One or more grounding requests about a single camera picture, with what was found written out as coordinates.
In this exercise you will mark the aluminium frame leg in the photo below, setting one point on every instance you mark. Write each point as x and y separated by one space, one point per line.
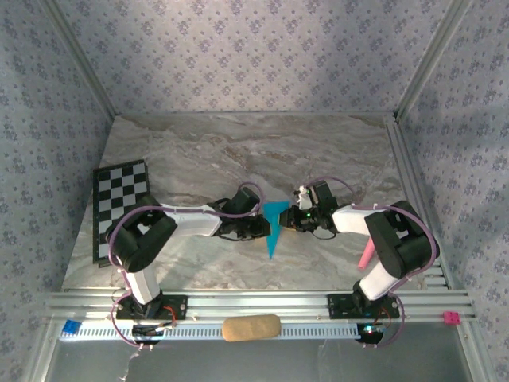
40 354
473 354

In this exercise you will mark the black and white chessboard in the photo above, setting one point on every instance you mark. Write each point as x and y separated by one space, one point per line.
119 187

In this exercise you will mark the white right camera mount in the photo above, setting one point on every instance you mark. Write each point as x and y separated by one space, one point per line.
303 201

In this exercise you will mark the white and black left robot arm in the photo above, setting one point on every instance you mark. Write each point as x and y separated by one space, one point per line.
191 221

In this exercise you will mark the tan oval sponge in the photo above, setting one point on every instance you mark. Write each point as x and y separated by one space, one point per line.
251 327

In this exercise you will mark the long aluminium mounting rail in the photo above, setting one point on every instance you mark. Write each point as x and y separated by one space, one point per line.
254 302

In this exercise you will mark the pink marker pen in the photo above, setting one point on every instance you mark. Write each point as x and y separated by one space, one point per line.
366 254

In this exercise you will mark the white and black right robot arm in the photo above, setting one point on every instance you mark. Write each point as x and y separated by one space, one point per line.
350 221

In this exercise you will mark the small blue block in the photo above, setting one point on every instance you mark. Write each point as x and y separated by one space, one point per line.
71 326

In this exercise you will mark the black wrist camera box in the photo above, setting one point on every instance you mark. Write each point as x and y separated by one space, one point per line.
242 201
323 195

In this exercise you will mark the aluminium side rail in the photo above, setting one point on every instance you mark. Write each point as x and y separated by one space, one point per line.
401 159

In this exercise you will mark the small pink block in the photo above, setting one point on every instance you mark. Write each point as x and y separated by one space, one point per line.
451 318

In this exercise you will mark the grey metal sheet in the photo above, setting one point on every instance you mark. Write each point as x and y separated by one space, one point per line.
254 362

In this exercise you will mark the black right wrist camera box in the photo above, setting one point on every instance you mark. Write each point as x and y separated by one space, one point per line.
323 195

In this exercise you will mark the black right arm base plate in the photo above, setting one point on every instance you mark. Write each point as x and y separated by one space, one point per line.
338 306

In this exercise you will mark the circuit board with green light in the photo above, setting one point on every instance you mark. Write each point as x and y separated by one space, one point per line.
371 332

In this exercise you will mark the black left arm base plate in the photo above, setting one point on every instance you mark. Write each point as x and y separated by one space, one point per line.
177 306

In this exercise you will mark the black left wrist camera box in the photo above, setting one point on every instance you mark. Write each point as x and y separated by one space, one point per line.
242 201

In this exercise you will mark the blue paper sheet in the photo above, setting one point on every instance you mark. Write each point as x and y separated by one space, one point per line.
274 211

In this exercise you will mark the aluminium corner post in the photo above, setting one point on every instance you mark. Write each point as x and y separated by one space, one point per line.
83 59
431 59

